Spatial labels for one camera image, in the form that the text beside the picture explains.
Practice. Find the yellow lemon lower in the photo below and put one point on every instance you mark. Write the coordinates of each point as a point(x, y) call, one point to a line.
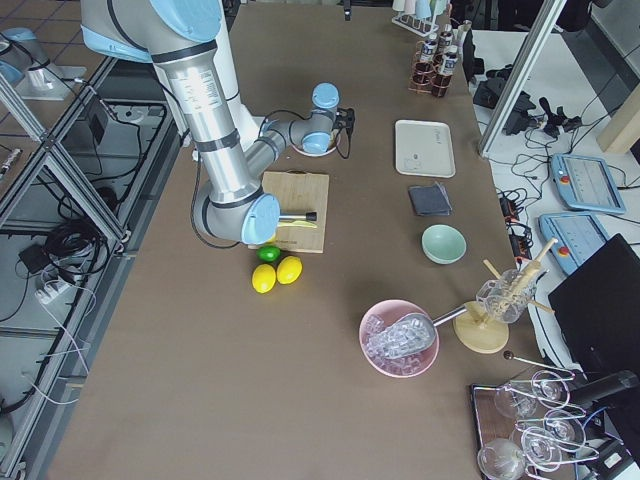
point(263, 278)

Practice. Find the grey folded cloth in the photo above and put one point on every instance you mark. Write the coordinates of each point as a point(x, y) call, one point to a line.
point(430, 200)

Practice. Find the blue teach pendant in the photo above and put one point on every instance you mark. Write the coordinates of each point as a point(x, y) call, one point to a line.
point(585, 183)
point(579, 235)

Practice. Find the steel muddler black tip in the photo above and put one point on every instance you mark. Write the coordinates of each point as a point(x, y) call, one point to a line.
point(307, 216)

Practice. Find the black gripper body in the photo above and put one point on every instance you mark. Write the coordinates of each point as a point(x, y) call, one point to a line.
point(346, 117)

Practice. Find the white rack with cups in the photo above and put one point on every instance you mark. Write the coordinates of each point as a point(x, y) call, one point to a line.
point(418, 16)

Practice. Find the black laptop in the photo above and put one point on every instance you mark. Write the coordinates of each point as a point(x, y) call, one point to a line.
point(597, 309)

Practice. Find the copper wire bottle rack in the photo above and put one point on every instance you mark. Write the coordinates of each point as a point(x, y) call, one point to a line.
point(421, 83)

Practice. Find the clear glass mug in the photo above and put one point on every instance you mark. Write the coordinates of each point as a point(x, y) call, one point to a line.
point(506, 298)

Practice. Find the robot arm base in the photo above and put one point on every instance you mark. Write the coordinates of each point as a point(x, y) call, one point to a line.
point(30, 70)

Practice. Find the black glass rack tray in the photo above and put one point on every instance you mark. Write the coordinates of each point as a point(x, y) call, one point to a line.
point(529, 428)

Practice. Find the green lime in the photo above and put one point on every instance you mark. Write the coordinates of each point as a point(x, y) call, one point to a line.
point(268, 253)

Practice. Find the yellow lemon upper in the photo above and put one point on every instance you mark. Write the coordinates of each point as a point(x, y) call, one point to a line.
point(289, 270)

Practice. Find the yellow lemon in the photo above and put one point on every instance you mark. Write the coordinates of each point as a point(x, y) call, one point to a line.
point(263, 278)
point(289, 270)

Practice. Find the blue teach pendant upper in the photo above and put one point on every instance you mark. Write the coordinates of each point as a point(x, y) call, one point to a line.
point(585, 183)

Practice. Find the cream rabbit tray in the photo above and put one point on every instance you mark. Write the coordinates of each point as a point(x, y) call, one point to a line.
point(424, 148)

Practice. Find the wooden cup stand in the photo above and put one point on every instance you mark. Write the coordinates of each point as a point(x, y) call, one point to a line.
point(481, 333)

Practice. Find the pink bowl of ice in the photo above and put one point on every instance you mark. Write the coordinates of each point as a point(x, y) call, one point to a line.
point(382, 315)

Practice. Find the green ceramic bowl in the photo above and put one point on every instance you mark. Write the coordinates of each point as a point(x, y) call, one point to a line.
point(443, 244)

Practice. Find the yellow plastic knife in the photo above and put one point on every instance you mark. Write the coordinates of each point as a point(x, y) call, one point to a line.
point(297, 224)

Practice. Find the blue teach pendant lower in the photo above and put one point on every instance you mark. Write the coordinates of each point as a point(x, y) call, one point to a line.
point(579, 235)

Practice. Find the tea bottle lower left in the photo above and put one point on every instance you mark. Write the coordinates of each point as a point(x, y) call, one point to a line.
point(445, 40)

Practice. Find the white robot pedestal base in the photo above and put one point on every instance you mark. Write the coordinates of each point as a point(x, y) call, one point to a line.
point(240, 100)

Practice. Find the tea bottle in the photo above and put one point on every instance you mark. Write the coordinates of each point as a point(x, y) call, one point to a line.
point(445, 72)
point(445, 40)
point(426, 56)

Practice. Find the aluminium frame post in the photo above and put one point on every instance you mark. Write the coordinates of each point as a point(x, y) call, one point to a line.
point(541, 38)

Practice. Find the wooden cutting board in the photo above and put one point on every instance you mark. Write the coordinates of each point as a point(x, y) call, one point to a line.
point(300, 193)

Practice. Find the tea bottle lower right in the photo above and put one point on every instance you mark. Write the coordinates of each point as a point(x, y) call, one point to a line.
point(445, 72)

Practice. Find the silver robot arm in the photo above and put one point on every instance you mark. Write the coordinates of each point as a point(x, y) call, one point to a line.
point(187, 43)

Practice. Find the tea bottle upper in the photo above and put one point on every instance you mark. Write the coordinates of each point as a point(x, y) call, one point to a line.
point(426, 56)

